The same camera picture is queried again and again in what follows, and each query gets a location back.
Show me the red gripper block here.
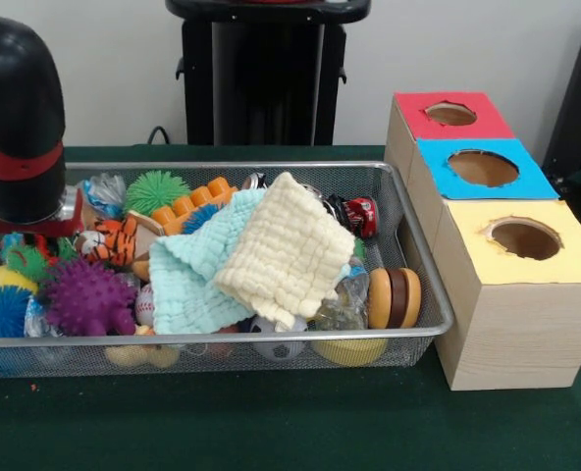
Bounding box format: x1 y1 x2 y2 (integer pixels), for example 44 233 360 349
0 188 85 237

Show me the green fuzzy googly-eyed toy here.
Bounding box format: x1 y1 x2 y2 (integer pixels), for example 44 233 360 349
3 237 79 284

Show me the orange tiger plush toy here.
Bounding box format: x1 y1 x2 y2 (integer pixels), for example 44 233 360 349
77 215 139 269

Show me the mint green waffle cloth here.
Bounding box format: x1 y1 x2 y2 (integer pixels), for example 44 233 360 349
148 188 272 335

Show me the cream waffle cloth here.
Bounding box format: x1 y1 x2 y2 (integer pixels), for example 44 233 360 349
214 171 356 328

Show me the clear mesh bin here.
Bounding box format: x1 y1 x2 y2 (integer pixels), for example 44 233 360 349
0 160 456 379

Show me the wooden box with three holes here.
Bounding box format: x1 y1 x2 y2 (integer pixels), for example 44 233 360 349
384 90 581 393

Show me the yellow smooth ball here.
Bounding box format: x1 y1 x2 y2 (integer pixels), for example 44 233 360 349
0 264 39 298

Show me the blue spiky ball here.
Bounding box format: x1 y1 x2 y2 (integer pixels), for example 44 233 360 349
0 287 34 339

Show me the purple spiky rubber toy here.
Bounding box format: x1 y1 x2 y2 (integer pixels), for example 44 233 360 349
42 257 139 338

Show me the bright green spiky ball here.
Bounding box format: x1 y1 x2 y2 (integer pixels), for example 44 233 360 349
123 170 192 215

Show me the orange plastic block toy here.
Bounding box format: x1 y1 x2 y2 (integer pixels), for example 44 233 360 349
151 176 240 235

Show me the dark green table cloth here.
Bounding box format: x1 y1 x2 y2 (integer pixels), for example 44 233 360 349
0 144 581 471

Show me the crushed red soda can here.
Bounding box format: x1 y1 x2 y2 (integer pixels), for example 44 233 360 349
339 195 381 239

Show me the wooden yo-yo toy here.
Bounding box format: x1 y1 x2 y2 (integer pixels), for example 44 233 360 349
367 267 423 330

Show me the black cable loop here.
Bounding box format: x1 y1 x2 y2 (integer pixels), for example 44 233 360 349
146 126 186 146

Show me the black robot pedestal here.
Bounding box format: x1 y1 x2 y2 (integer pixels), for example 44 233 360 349
165 0 373 146

